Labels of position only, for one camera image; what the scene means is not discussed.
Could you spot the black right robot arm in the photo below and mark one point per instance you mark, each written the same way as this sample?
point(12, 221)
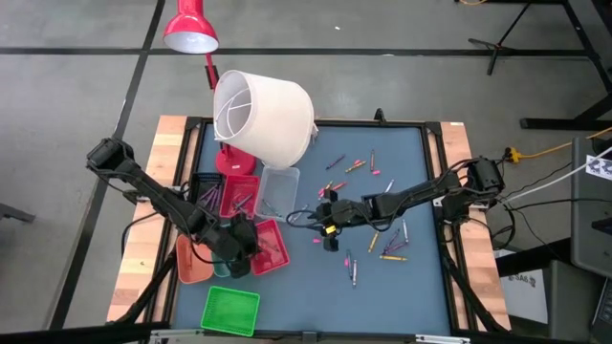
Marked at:
point(421, 191)

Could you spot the white grey crayon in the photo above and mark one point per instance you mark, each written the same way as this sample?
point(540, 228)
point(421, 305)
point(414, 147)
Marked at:
point(275, 212)

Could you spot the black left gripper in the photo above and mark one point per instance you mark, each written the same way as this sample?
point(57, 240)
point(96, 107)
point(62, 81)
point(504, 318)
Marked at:
point(234, 246)

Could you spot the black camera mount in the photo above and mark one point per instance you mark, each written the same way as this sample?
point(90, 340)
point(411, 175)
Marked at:
point(380, 114)

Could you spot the black tripod stand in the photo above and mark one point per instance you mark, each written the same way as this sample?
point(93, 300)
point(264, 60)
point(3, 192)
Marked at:
point(514, 24)

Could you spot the reddish brown crayon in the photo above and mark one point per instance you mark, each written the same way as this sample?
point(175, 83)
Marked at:
point(372, 160)

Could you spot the red plastic basket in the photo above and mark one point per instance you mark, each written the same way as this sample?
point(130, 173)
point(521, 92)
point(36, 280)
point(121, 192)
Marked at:
point(239, 184)
point(277, 260)

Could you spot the black desk leg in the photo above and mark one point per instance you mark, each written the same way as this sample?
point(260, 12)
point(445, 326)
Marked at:
point(550, 124)

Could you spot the red orange crayon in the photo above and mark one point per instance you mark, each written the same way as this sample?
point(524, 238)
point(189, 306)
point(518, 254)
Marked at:
point(340, 185)

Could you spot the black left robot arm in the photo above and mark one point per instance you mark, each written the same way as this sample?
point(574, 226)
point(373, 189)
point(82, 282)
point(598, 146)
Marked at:
point(153, 196)

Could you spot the silver bracket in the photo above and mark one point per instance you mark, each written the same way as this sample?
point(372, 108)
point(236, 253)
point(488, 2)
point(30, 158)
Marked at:
point(177, 334)
point(442, 339)

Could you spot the teal plastic bin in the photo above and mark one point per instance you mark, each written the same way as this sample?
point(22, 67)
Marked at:
point(220, 270)

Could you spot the yellow orange crayon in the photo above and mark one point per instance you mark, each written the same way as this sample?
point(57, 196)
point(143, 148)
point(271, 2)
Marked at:
point(351, 168)

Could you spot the dark keyboard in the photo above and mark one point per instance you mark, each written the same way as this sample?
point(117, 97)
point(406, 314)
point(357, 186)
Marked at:
point(603, 310)

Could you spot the yellow green crayon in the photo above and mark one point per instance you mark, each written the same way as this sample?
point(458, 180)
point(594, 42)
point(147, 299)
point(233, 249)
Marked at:
point(328, 185)

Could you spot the red desk lamp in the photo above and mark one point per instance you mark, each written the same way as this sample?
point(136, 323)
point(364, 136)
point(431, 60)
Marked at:
point(191, 24)

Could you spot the green plastic basket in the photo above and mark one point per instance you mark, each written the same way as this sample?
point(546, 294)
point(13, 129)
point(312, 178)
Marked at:
point(229, 310)

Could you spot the dark red crayon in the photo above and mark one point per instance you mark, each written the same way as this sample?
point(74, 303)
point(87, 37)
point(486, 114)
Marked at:
point(243, 201)

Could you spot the wooden side board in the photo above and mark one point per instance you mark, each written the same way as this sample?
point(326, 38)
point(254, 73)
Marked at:
point(452, 138)
point(158, 148)

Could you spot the grey chair leg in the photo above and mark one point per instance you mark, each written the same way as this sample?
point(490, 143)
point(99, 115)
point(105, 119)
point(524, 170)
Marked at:
point(16, 213)

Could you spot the table lamp with white shade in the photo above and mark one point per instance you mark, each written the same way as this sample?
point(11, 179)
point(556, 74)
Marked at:
point(277, 119)

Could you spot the dark purple crayon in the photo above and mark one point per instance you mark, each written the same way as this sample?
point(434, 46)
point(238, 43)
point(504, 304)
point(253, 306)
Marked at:
point(335, 162)

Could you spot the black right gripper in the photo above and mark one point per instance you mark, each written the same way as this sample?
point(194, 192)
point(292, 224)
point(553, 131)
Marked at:
point(346, 214)

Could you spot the black plastic basket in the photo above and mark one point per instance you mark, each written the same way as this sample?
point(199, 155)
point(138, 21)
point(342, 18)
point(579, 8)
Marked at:
point(203, 179)

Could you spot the orange plastic bin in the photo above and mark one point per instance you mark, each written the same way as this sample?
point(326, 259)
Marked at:
point(191, 267)

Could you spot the black table frame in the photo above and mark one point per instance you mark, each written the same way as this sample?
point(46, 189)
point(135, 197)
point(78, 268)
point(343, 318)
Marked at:
point(363, 122)

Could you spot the black bar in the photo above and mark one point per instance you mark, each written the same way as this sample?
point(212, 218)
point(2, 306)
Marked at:
point(72, 334)

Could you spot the grey cabinet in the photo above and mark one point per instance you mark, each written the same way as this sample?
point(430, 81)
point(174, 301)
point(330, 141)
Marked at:
point(588, 224)

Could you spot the printed marker paper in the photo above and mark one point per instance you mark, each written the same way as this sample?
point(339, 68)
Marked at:
point(600, 167)

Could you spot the clear plastic bin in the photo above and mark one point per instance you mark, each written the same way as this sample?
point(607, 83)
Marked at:
point(282, 186)

